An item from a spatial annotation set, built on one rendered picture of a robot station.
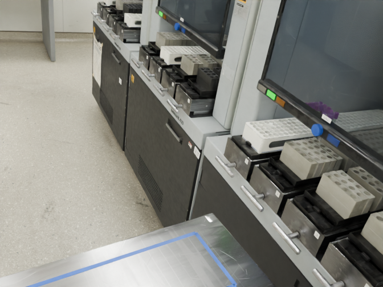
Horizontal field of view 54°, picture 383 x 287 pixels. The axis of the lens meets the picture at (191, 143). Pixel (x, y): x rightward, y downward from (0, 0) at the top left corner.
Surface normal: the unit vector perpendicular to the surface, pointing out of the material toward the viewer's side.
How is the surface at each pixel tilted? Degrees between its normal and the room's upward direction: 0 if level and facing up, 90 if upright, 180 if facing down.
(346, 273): 90
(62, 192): 0
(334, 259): 90
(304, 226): 90
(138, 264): 0
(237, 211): 90
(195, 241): 0
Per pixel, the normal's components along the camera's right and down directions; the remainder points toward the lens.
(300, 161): -0.89, 0.11
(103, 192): 0.15, -0.84
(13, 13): 0.42, 0.52
